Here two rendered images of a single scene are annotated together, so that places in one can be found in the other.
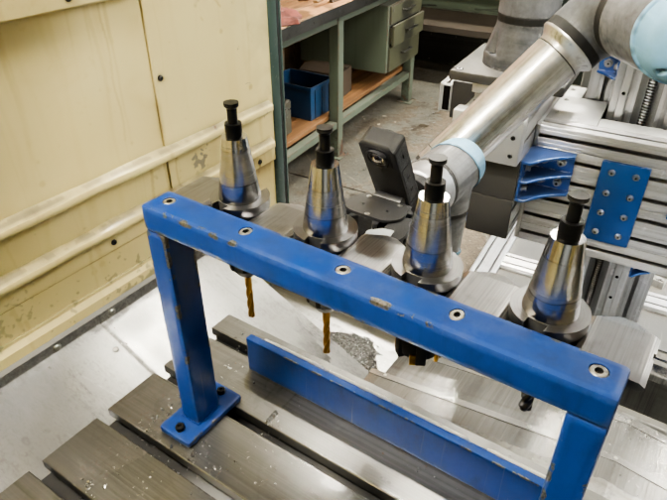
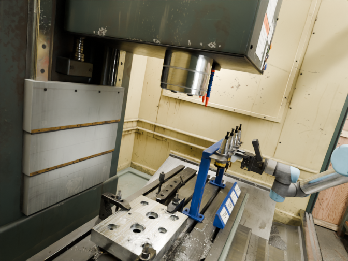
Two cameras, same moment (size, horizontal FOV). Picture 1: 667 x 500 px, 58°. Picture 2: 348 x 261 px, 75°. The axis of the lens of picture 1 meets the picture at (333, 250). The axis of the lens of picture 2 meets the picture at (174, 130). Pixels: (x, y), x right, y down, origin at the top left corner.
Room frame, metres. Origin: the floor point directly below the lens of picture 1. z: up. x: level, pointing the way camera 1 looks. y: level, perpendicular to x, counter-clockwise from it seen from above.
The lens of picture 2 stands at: (-0.04, -1.11, 1.51)
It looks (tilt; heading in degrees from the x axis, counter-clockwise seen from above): 13 degrees down; 80
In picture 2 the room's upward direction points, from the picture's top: 11 degrees clockwise
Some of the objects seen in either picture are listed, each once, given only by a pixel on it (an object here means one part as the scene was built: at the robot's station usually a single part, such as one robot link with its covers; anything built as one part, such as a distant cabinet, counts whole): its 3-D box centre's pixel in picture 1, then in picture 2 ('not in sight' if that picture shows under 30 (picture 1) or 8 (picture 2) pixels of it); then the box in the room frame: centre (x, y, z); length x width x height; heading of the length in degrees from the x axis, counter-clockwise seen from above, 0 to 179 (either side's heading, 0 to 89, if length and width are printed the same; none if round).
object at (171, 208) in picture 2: not in sight; (174, 208); (0.19, -0.26, 0.97); 0.13 x 0.03 x 0.15; 56
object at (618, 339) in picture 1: (617, 345); (219, 158); (0.35, -0.22, 1.21); 0.07 x 0.05 x 0.01; 146
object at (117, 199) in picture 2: not in sight; (115, 206); (-0.06, -0.28, 0.97); 0.13 x 0.03 x 0.15; 146
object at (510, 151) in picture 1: (512, 105); not in sight; (1.24, -0.38, 1.07); 0.40 x 0.13 x 0.09; 151
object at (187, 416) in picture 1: (187, 330); (222, 163); (0.55, 0.18, 1.05); 0.10 x 0.05 x 0.30; 146
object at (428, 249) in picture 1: (430, 230); (229, 142); (0.44, -0.08, 1.26); 0.04 x 0.04 x 0.07
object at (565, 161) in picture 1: (545, 178); not in sight; (1.08, -0.42, 0.98); 0.09 x 0.09 x 0.09; 61
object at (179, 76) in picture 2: not in sight; (185, 73); (0.11, -0.34, 1.53); 0.16 x 0.16 x 0.12
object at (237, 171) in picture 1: (236, 166); (237, 135); (0.56, 0.10, 1.26); 0.04 x 0.04 x 0.07
